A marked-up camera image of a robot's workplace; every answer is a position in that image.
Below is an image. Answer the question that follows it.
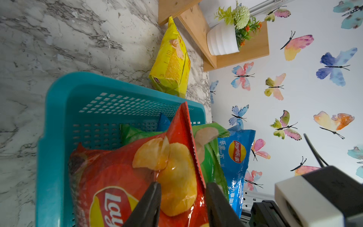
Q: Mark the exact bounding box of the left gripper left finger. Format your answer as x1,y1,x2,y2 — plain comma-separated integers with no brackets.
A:
123,182,162,227

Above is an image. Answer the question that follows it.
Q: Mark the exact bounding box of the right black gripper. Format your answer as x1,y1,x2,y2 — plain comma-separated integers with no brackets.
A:
249,201,289,227

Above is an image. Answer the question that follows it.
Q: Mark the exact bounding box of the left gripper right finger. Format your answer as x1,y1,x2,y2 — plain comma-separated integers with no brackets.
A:
205,183,245,227

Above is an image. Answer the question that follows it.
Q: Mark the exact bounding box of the red chips bag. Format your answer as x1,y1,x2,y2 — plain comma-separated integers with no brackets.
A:
68,103,209,227

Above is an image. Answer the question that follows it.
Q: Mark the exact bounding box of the dark blue Lay's chips bag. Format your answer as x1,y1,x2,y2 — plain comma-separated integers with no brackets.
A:
217,126,256,216

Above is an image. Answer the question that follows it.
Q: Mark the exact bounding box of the green chips bag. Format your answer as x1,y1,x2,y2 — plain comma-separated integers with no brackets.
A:
120,123,229,200

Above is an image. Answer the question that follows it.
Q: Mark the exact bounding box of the light blue chips bag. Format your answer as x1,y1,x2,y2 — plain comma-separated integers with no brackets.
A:
157,113,171,131

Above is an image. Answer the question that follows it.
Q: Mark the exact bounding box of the yellow chips bag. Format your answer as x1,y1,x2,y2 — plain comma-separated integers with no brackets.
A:
149,17,191,98

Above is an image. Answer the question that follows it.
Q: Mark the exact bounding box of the teal plastic basket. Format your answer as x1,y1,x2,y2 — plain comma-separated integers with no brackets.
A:
36,72,205,227

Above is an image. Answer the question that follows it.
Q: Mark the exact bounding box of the white pot with orange flowers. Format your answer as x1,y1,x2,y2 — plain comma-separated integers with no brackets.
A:
207,2,262,56

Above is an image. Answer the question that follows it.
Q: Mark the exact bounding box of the wooden corner shelf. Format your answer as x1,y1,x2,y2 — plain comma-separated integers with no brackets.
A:
158,0,269,72

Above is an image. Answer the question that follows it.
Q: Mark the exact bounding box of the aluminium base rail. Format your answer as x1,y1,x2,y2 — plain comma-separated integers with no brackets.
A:
241,190,275,220

